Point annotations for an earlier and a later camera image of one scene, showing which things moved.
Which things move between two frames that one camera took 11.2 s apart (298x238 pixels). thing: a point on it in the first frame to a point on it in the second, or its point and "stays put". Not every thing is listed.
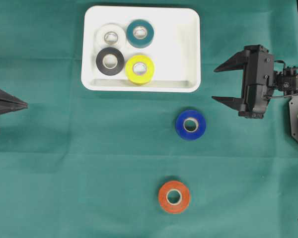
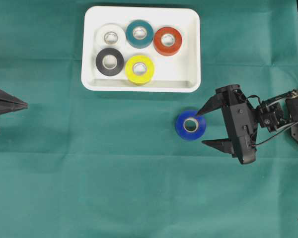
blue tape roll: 187,114 stays put
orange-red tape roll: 179,207 to 167,50
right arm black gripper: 258,64 to 241,118
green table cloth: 77,163 stays put
